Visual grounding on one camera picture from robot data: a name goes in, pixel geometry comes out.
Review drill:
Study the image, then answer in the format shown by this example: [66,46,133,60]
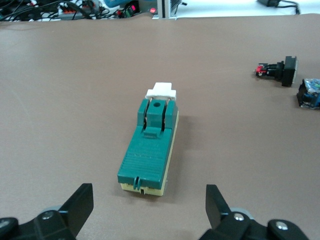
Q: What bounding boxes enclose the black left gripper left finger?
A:
[0,183,94,240]

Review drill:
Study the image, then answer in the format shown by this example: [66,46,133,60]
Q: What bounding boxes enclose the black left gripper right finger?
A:
[198,184,311,240]

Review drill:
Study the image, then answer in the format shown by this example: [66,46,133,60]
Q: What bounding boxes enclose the green load switch white handle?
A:
[117,82,180,197]

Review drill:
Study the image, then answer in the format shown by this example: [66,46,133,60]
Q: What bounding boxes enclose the green push button blue block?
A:
[296,77,320,111]

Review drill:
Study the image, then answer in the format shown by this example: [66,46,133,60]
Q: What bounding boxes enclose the black button red terminal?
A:
[254,55,299,88]

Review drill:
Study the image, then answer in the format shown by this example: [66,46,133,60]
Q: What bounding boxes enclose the grey terminal block orange levers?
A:
[57,4,85,20]

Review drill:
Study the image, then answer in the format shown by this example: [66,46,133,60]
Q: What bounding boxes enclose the grey power adapter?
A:
[258,0,301,15]

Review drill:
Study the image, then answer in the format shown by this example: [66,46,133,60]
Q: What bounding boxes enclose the black cable bundle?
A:
[0,0,126,23]

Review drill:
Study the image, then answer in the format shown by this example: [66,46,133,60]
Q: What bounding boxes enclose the aluminium profile bracket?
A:
[151,0,179,21]

